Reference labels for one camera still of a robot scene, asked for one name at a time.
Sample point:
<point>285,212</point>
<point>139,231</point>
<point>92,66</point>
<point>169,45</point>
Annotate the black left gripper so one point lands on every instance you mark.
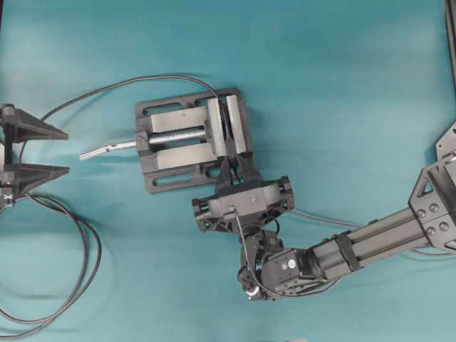
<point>19,126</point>

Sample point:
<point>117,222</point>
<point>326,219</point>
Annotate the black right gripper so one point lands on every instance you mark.
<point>253,201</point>

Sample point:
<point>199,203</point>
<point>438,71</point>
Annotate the black USB cable silver plug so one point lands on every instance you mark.
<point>50,263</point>

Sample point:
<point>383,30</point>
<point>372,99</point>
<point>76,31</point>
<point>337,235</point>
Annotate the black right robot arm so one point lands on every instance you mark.
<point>270,271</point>

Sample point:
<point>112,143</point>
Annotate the black metal bench vise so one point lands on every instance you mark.
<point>181,141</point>

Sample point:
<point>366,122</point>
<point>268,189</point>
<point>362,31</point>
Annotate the silver vise screw handle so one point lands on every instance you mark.
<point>107,148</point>

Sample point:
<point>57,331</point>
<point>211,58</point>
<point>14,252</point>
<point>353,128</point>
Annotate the black frame rail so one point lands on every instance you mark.
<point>450,30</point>

